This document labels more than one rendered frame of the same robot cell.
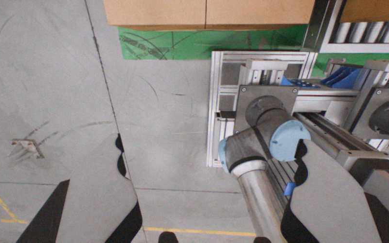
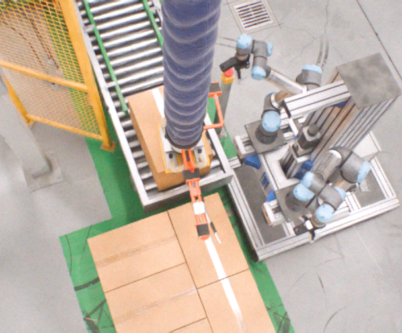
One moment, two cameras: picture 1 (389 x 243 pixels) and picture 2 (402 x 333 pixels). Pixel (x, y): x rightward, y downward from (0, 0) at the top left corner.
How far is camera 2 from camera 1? 2.71 m
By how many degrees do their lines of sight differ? 26
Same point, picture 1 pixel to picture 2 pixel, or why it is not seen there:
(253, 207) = not seen: hidden behind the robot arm
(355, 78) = (250, 156)
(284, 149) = (308, 193)
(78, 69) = not seen: outside the picture
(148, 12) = (260, 318)
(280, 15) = (221, 215)
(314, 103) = (276, 170)
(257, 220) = not seen: hidden behind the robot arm
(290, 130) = (299, 195)
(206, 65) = (272, 263)
